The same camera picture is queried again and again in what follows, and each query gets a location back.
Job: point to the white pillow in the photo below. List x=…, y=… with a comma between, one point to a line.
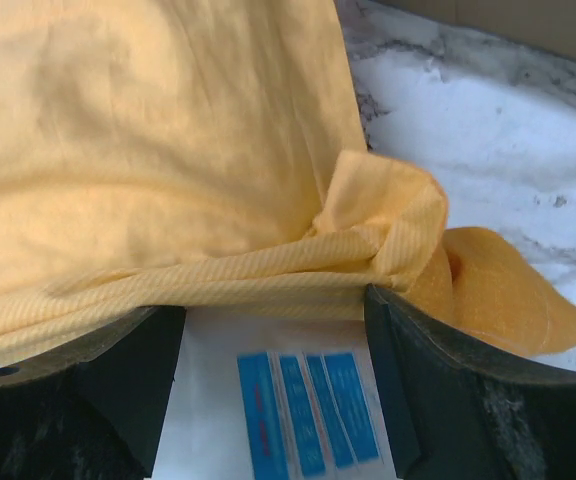
x=204, y=434

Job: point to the blue white pillow label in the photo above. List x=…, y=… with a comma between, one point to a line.
x=310, y=416

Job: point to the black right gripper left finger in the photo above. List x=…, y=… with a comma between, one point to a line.
x=92, y=408

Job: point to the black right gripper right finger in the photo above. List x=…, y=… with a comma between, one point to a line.
x=456, y=407

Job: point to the orange Mickey Mouse pillowcase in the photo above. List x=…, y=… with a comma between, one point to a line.
x=206, y=153

